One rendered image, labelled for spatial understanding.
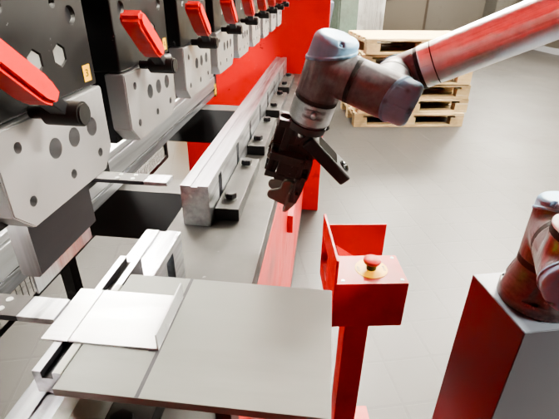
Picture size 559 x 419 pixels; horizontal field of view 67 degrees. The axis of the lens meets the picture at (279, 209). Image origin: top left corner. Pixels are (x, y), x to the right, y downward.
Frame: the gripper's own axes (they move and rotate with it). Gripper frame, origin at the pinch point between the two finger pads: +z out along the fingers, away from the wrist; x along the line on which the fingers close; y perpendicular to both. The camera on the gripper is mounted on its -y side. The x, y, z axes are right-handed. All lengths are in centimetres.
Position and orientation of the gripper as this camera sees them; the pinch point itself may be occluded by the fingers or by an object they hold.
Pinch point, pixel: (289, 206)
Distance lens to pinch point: 88.3
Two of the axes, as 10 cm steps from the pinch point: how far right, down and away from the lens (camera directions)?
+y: -9.6, -2.4, -1.2
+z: -2.6, 7.4, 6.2
